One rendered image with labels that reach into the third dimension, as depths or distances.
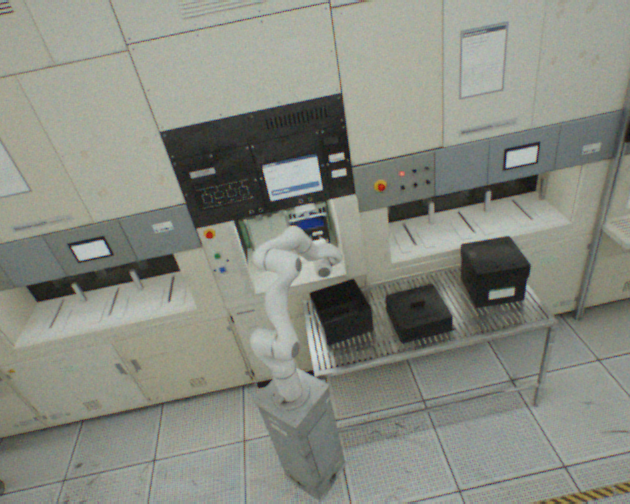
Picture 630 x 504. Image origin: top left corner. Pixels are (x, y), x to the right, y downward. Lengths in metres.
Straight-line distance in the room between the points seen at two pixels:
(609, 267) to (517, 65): 1.68
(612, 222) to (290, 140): 2.07
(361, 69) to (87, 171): 1.40
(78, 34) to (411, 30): 1.42
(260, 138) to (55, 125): 0.93
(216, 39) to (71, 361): 2.18
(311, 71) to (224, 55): 0.39
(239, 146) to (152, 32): 0.61
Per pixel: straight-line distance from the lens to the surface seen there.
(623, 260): 3.68
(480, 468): 2.99
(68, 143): 2.44
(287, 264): 1.89
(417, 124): 2.43
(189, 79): 2.22
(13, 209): 2.70
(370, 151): 2.41
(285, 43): 2.18
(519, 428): 3.16
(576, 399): 3.36
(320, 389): 2.35
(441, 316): 2.49
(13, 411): 3.83
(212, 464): 3.21
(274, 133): 2.29
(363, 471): 2.97
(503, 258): 2.63
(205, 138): 2.30
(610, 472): 3.14
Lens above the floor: 2.63
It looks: 36 degrees down
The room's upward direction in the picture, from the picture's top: 12 degrees counter-clockwise
